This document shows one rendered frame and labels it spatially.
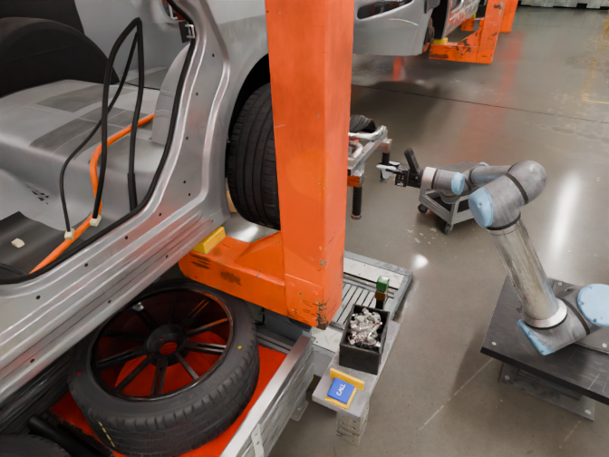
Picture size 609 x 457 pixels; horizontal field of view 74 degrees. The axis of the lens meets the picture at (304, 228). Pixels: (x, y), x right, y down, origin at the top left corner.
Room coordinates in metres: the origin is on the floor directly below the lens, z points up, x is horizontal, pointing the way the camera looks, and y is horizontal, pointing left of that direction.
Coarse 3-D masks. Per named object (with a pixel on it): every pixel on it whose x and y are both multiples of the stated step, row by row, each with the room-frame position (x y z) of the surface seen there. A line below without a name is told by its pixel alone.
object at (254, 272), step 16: (224, 240) 1.34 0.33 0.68; (240, 240) 1.34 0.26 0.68; (256, 240) 1.28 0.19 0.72; (272, 240) 1.18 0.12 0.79; (192, 256) 1.27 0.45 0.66; (208, 256) 1.24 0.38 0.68; (224, 256) 1.24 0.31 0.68; (240, 256) 1.19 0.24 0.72; (256, 256) 1.14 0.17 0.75; (272, 256) 1.11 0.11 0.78; (192, 272) 1.28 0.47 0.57; (208, 272) 1.23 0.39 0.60; (224, 272) 1.19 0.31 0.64; (240, 272) 1.15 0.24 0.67; (256, 272) 1.14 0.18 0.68; (272, 272) 1.11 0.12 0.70; (224, 288) 1.20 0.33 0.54; (240, 288) 1.16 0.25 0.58; (256, 288) 1.12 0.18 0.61; (272, 288) 1.09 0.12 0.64; (256, 304) 1.13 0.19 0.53; (272, 304) 1.09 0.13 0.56
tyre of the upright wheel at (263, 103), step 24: (264, 96) 1.66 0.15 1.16; (240, 120) 1.58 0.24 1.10; (264, 120) 1.54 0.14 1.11; (240, 144) 1.51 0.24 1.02; (264, 144) 1.47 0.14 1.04; (240, 168) 1.47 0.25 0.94; (264, 168) 1.42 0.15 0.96; (240, 192) 1.46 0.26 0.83; (264, 192) 1.40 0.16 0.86; (264, 216) 1.44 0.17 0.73
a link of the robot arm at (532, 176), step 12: (480, 168) 1.54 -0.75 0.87; (492, 168) 1.41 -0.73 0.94; (504, 168) 1.30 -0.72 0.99; (516, 168) 1.14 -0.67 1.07; (528, 168) 1.13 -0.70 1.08; (540, 168) 1.14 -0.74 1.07; (468, 180) 1.59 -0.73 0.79; (480, 180) 1.47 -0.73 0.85; (492, 180) 1.34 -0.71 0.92; (528, 180) 1.08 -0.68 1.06; (540, 180) 1.09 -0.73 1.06; (528, 192) 1.06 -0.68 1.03; (540, 192) 1.08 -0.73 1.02
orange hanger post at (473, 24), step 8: (512, 0) 6.38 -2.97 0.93; (512, 8) 6.37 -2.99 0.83; (472, 16) 6.63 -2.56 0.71; (504, 16) 6.41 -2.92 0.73; (512, 16) 6.36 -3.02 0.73; (464, 24) 6.66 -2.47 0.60; (472, 24) 6.60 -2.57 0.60; (480, 24) 6.55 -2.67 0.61; (504, 24) 6.40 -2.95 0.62; (504, 32) 6.38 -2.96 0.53
